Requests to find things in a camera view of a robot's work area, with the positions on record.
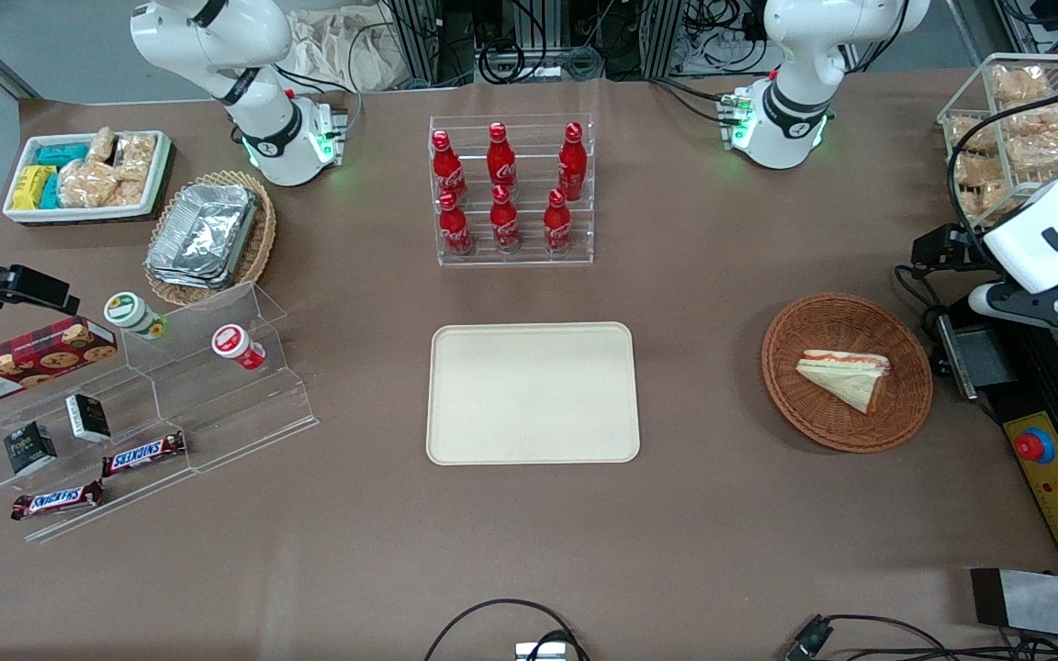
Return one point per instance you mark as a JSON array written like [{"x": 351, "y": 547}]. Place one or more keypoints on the small black box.
[
  {"x": 88, "y": 418},
  {"x": 29, "y": 448}
]

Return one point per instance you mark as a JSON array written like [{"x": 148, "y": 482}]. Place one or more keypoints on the clear acrylic stepped stand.
[{"x": 217, "y": 413}]

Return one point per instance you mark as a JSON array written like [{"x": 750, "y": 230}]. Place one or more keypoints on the clear bag of rice crackers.
[
  {"x": 970, "y": 133},
  {"x": 1039, "y": 142},
  {"x": 988, "y": 202},
  {"x": 979, "y": 170},
  {"x": 1020, "y": 84}
]

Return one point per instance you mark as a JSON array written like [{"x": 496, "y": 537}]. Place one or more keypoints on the beige crumpled cloth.
[{"x": 336, "y": 50}]

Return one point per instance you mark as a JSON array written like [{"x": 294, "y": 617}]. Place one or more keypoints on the red lid yogurt cup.
[{"x": 237, "y": 346}]

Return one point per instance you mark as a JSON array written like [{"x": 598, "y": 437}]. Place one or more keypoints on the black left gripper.
[{"x": 942, "y": 246}]

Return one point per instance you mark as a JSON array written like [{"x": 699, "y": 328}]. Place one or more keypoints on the green lid yogurt cup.
[{"x": 132, "y": 314}]

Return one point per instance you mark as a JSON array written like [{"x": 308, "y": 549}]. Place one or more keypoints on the snickers bar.
[
  {"x": 56, "y": 500},
  {"x": 143, "y": 453}
]

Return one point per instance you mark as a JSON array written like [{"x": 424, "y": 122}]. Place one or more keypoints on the red emergency stop button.
[{"x": 1034, "y": 446}]

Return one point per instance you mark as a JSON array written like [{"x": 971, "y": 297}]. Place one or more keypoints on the red cola bottle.
[
  {"x": 572, "y": 165},
  {"x": 557, "y": 225},
  {"x": 500, "y": 161},
  {"x": 448, "y": 170},
  {"x": 505, "y": 225},
  {"x": 455, "y": 229}
]

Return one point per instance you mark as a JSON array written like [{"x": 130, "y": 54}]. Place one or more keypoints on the yellow snack pack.
[{"x": 30, "y": 188}]

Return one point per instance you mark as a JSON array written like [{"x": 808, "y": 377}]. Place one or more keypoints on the aluminium profile frame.
[{"x": 419, "y": 37}]

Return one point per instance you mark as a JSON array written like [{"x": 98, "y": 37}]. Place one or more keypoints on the round brown wicker basket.
[{"x": 814, "y": 404}]

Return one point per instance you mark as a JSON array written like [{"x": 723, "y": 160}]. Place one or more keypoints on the triangular sandwich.
[{"x": 846, "y": 376}]

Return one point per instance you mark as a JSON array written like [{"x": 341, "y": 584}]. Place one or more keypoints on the black equipment frame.
[{"x": 1043, "y": 376}]

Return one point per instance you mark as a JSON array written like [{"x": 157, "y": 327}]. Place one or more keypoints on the grey metal bracket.
[{"x": 974, "y": 358}]

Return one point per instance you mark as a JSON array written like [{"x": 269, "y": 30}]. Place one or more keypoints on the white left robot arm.
[{"x": 795, "y": 101}]

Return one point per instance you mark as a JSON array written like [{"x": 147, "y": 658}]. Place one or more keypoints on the stacked aluminium foil containers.
[{"x": 203, "y": 234}]

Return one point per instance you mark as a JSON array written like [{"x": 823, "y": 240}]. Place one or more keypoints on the oval light wicker basket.
[{"x": 258, "y": 243}]

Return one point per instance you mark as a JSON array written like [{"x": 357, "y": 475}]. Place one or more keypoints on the teal snack pack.
[
  {"x": 62, "y": 154},
  {"x": 51, "y": 193}
]

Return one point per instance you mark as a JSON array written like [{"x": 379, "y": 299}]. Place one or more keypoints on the red cookie box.
[{"x": 28, "y": 363}]

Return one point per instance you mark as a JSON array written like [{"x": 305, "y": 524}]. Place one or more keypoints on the white rectangular snack bin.
[{"x": 157, "y": 179}]

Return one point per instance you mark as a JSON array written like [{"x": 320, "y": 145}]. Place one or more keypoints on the grey flat plate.
[{"x": 1043, "y": 601}]

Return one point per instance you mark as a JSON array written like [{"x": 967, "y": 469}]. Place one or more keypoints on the silver plug connector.
[{"x": 543, "y": 652}]

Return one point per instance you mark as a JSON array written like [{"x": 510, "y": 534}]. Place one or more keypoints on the cream plastic tray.
[{"x": 533, "y": 393}]

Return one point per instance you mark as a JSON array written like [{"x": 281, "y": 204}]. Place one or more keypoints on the clear acrylic bottle rack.
[{"x": 529, "y": 262}]

